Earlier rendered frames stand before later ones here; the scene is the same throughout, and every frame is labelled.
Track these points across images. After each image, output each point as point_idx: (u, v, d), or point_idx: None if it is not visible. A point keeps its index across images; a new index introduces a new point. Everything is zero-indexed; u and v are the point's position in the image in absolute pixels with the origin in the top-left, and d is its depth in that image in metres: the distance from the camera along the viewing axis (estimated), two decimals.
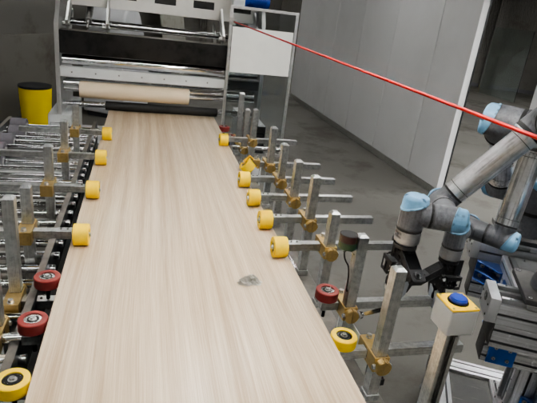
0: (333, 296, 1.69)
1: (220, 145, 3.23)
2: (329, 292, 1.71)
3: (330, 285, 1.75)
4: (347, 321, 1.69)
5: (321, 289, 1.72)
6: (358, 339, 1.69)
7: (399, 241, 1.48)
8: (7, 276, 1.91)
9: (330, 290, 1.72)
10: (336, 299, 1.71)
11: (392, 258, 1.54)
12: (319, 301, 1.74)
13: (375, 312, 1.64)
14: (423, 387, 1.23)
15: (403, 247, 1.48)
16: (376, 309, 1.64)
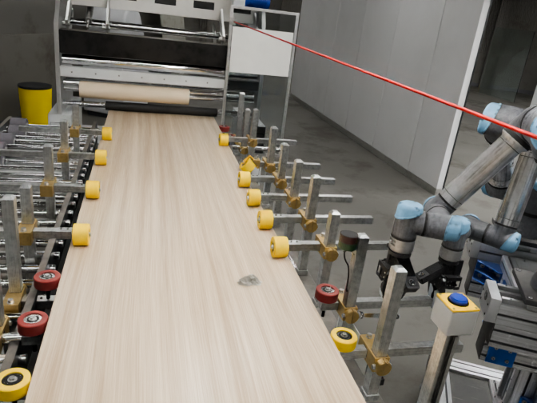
0: (333, 296, 1.69)
1: (220, 145, 3.23)
2: (329, 292, 1.71)
3: (330, 285, 1.75)
4: (347, 321, 1.69)
5: (321, 289, 1.72)
6: (358, 339, 1.69)
7: (394, 249, 1.51)
8: (7, 276, 1.91)
9: (330, 290, 1.72)
10: (336, 299, 1.71)
11: (387, 265, 1.57)
12: (319, 301, 1.74)
13: (375, 317, 1.64)
14: (423, 387, 1.23)
15: (397, 254, 1.51)
16: (377, 314, 1.63)
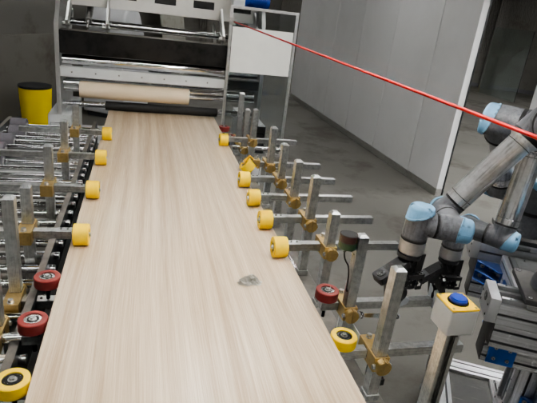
0: (333, 296, 1.69)
1: (220, 145, 3.23)
2: (329, 292, 1.71)
3: (330, 285, 1.75)
4: (347, 321, 1.69)
5: (321, 289, 1.72)
6: (358, 339, 1.69)
7: (399, 244, 1.51)
8: (7, 276, 1.91)
9: (330, 290, 1.72)
10: (336, 299, 1.71)
11: None
12: (319, 301, 1.74)
13: (375, 317, 1.64)
14: (423, 387, 1.23)
15: (397, 249, 1.50)
16: (377, 314, 1.63)
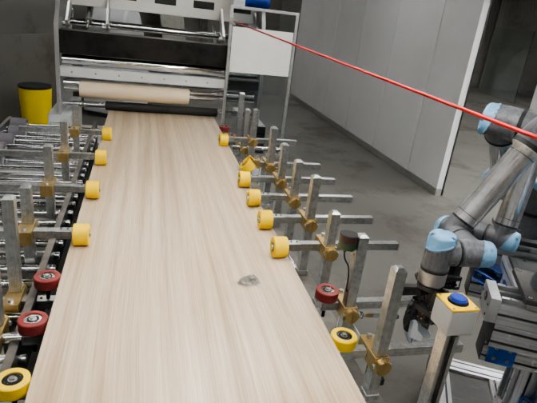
0: (333, 296, 1.69)
1: (220, 145, 3.23)
2: (329, 292, 1.71)
3: (330, 285, 1.75)
4: (347, 321, 1.69)
5: (321, 289, 1.72)
6: (358, 339, 1.69)
7: (432, 273, 1.42)
8: (7, 276, 1.91)
9: (330, 290, 1.72)
10: (336, 299, 1.71)
11: None
12: (319, 301, 1.74)
13: (375, 317, 1.64)
14: (423, 387, 1.23)
15: None
16: (377, 314, 1.63)
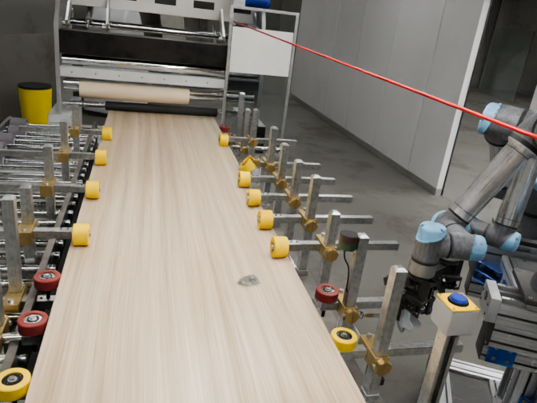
0: (333, 296, 1.69)
1: (220, 145, 3.23)
2: (329, 292, 1.71)
3: (330, 285, 1.75)
4: (347, 321, 1.69)
5: (321, 289, 1.72)
6: (358, 339, 1.69)
7: (423, 265, 1.47)
8: (7, 276, 1.91)
9: (330, 290, 1.72)
10: (336, 299, 1.71)
11: None
12: (319, 301, 1.74)
13: (375, 317, 1.64)
14: (423, 387, 1.23)
15: None
16: (377, 314, 1.63)
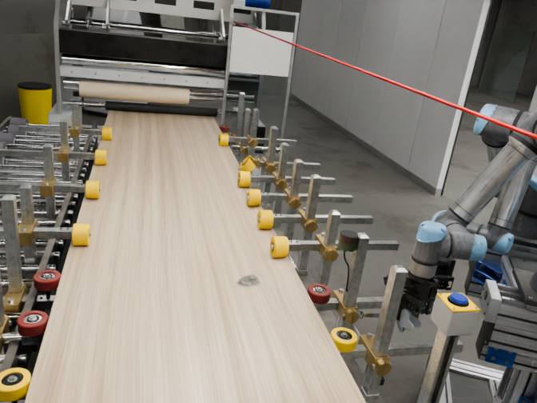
0: (325, 296, 1.68)
1: (220, 145, 3.23)
2: (321, 292, 1.71)
3: (322, 285, 1.74)
4: (347, 321, 1.69)
5: (313, 289, 1.72)
6: (358, 339, 1.69)
7: (423, 265, 1.47)
8: (7, 276, 1.91)
9: (322, 290, 1.71)
10: (328, 299, 1.70)
11: None
12: None
13: (375, 317, 1.64)
14: (423, 387, 1.23)
15: None
16: (377, 314, 1.63)
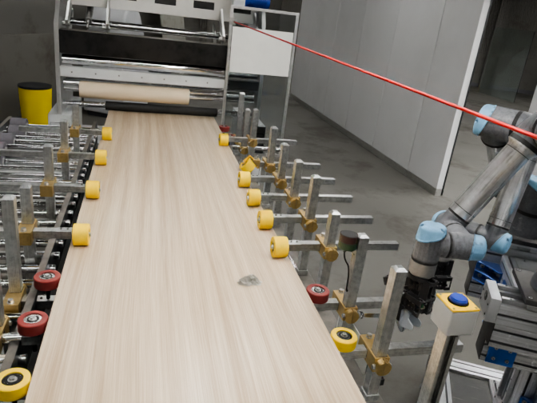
0: (324, 296, 1.68)
1: (220, 145, 3.23)
2: (320, 292, 1.70)
3: (320, 285, 1.74)
4: (347, 321, 1.69)
5: (312, 289, 1.71)
6: (358, 339, 1.69)
7: (423, 264, 1.47)
8: (7, 276, 1.91)
9: (320, 290, 1.71)
10: (327, 299, 1.70)
11: None
12: None
13: (375, 317, 1.64)
14: (423, 387, 1.23)
15: None
16: (377, 314, 1.63)
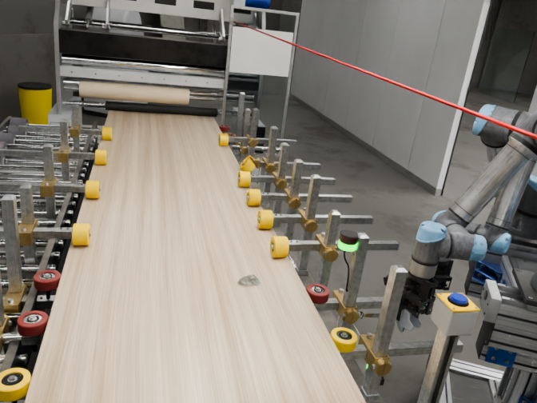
0: (324, 296, 1.68)
1: (220, 145, 3.23)
2: (320, 292, 1.70)
3: (320, 285, 1.74)
4: (347, 321, 1.69)
5: (312, 289, 1.71)
6: (358, 339, 1.69)
7: (423, 265, 1.47)
8: (7, 276, 1.91)
9: (320, 290, 1.71)
10: (327, 299, 1.70)
11: None
12: None
13: (375, 317, 1.64)
14: (423, 387, 1.23)
15: None
16: (377, 314, 1.63)
